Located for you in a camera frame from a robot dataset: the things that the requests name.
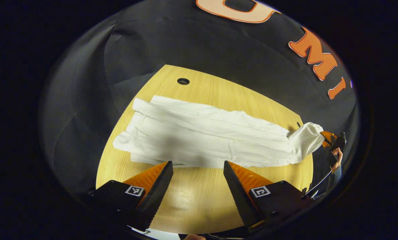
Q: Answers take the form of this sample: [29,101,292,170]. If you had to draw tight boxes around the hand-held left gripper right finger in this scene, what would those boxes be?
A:
[223,161,314,234]

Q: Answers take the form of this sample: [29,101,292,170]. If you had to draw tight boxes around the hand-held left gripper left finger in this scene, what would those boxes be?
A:
[85,161,174,232]

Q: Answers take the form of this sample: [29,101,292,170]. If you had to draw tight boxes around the white jeans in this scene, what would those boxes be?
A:
[113,95,325,169]

